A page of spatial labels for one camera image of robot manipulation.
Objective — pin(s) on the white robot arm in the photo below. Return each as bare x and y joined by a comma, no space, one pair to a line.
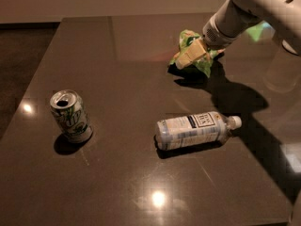
232,19

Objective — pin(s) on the clear plastic tea bottle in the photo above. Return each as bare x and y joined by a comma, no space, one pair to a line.
196,129

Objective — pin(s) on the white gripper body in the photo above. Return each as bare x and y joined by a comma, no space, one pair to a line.
213,36

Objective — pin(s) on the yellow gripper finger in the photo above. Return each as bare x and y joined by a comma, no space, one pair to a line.
187,56

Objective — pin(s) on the green rice chip bag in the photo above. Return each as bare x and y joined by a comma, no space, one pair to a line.
204,64

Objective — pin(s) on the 7up soda can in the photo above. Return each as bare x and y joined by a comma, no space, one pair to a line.
69,112

